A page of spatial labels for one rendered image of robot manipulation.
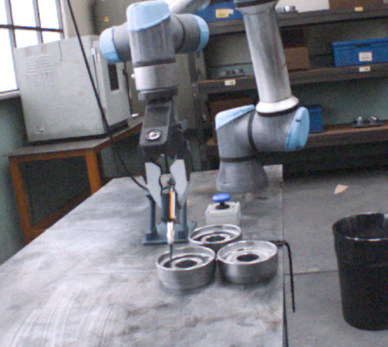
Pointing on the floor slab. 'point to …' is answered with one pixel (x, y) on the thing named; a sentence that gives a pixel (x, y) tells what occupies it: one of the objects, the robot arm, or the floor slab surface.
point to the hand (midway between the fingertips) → (171, 202)
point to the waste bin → (363, 268)
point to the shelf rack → (338, 136)
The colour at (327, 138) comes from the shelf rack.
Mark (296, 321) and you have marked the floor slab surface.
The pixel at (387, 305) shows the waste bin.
